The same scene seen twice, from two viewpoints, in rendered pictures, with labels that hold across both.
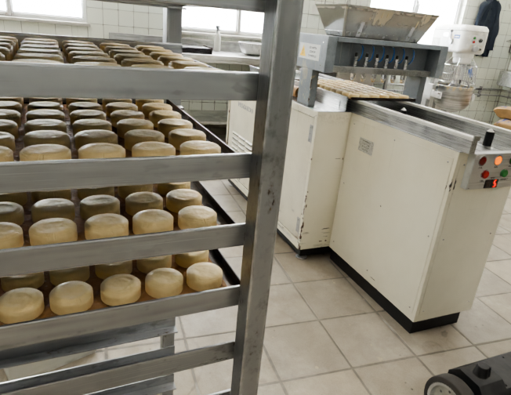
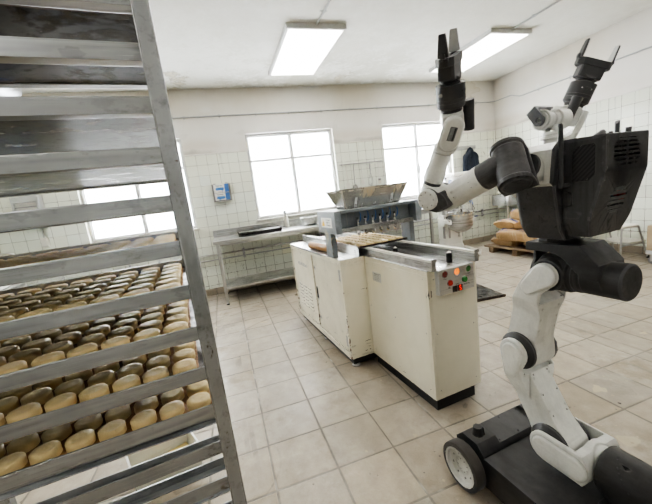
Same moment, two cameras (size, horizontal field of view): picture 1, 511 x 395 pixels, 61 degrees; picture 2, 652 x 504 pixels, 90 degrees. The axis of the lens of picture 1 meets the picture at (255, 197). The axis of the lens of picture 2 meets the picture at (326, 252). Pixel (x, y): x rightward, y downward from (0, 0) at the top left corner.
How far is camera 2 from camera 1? 36 cm
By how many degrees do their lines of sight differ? 12
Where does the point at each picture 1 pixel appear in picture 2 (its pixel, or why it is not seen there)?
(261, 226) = (208, 366)
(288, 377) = (344, 463)
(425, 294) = (438, 377)
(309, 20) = not seen: hidden behind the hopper
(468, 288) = (472, 366)
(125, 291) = (143, 421)
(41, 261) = (79, 412)
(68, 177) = (87, 363)
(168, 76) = (135, 298)
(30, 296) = (86, 434)
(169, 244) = (158, 387)
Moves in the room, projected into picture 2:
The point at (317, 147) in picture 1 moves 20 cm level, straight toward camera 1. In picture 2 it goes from (345, 284) to (341, 293)
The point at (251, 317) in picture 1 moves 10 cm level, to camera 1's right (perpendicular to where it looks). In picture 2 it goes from (220, 422) to (266, 418)
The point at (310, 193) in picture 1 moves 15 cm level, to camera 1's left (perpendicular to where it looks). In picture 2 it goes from (349, 316) to (329, 319)
